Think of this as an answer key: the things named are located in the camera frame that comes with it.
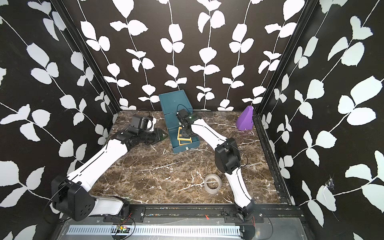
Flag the purple wedge block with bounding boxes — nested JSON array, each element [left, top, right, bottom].
[[236, 106, 254, 131]]

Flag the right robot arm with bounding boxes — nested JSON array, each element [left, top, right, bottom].
[[176, 109, 256, 222]]

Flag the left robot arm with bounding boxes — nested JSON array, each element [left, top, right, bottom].
[[51, 128, 168, 221]]

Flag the white perforated strip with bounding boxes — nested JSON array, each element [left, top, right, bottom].
[[65, 225, 243, 238]]

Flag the small circuit board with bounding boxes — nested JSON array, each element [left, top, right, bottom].
[[111, 225, 131, 235]]

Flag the clear tape roll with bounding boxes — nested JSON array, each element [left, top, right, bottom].
[[204, 174, 222, 195]]

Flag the yellow brooch box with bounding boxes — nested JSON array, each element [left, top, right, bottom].
[[177, 137, 193, 146], [177, 127, 189, 138]]

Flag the teal bottom drawer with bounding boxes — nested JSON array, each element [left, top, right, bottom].
[[165, 113, 200, 154]]

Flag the black front rail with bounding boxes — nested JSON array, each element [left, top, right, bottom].
[[93, 204, 306, 225]]

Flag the teal drawer cabinet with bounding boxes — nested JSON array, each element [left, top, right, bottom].
[[159, 90, 193, 120]]

